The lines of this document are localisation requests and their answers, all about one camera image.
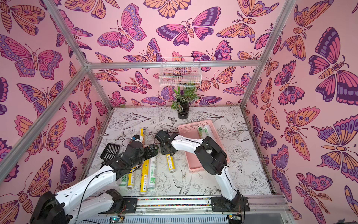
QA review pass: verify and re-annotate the yellow wrap roll front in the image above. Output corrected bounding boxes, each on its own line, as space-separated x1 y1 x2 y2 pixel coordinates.
139 160 149 196

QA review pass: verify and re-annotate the clear white wrap roll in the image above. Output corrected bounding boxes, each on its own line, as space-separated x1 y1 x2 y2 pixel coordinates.
204 125 214 138

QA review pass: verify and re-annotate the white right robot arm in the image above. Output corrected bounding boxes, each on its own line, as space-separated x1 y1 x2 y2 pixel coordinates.
155 130 250 213

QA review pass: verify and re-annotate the white wire wall basket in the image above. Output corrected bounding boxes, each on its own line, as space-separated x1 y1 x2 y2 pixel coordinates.
158 56 202 88

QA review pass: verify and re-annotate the pink perforated plastic basket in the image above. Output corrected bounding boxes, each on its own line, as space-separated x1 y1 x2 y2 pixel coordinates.
178 120 227 173

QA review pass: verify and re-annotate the long yellow wrap roll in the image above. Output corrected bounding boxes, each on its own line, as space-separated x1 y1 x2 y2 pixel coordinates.
139 128 145 146

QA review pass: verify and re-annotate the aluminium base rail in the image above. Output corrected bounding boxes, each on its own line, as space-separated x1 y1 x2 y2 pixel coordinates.
53 194 294 224

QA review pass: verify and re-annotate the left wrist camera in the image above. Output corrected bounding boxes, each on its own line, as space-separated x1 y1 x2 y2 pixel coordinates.
131 134 143 142

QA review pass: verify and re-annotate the yellow red wrap roll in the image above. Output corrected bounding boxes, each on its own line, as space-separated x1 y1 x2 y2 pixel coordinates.
166 154 176 173

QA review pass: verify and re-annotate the white green roll far left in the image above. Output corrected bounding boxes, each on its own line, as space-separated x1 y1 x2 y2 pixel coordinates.
119 174 128 186

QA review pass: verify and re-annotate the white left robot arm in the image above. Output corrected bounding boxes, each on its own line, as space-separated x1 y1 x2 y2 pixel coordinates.
29 141 158 224

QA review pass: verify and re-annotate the black slotted scoop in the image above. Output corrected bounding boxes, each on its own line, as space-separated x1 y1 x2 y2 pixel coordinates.
100 143 120 165

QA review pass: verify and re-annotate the potted green plant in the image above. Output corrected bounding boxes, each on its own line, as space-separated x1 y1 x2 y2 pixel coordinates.
171 85 199 119

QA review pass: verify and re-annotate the yellow wrap roll left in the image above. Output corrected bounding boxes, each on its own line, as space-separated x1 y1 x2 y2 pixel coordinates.
127 169 135 189

